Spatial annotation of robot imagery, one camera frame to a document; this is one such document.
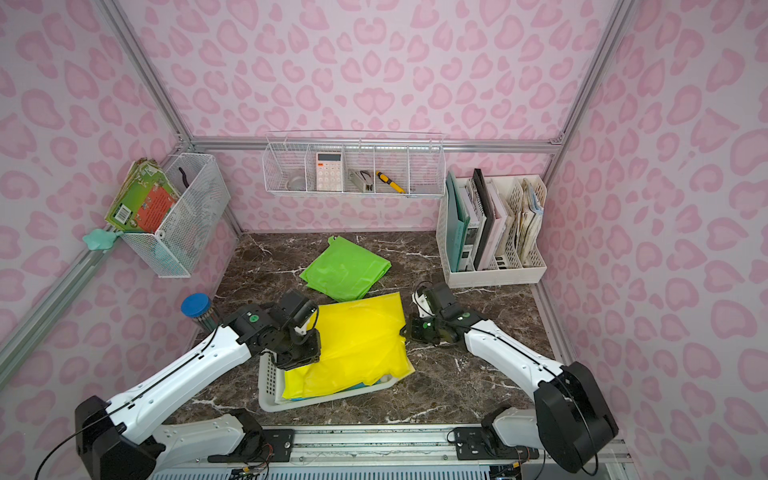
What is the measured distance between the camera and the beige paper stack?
0.92 metres

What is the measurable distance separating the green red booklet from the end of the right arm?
66 centimetres

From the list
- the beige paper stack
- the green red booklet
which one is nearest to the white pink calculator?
the green red booklet

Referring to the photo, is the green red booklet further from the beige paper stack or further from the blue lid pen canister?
the beige paper stack

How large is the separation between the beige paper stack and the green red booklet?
1000mm

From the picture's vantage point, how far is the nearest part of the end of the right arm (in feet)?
2.00

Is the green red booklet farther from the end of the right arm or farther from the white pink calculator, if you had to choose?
the end of the right arm
